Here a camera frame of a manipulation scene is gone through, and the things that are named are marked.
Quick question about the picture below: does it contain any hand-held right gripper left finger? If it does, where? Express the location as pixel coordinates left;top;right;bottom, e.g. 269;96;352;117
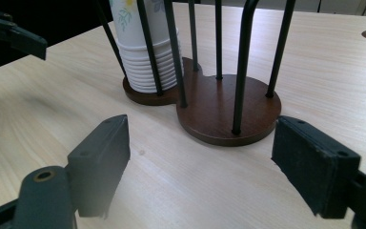
66;114;132;219

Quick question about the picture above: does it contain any stack of paper cups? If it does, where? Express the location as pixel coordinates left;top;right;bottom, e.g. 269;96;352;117
109;0;184;94

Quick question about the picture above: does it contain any wooden base wire cup holder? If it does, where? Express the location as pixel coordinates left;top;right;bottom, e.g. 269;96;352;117
93;0;296;148

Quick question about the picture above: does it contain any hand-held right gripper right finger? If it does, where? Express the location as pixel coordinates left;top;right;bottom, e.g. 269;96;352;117
271;114;362;219

